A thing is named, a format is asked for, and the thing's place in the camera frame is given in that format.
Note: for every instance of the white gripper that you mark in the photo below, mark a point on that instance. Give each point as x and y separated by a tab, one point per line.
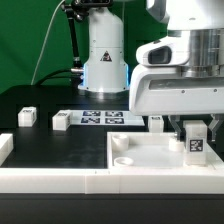
167	81

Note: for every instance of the white square tabletop tray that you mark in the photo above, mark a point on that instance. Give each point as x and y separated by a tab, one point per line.
150	150

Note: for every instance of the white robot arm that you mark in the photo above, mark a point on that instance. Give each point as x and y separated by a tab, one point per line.
200	22

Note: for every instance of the white marker sheet with tags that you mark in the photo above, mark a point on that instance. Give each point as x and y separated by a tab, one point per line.
109	117

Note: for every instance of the white U-shaped fence wall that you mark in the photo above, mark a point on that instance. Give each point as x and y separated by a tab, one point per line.
186	180

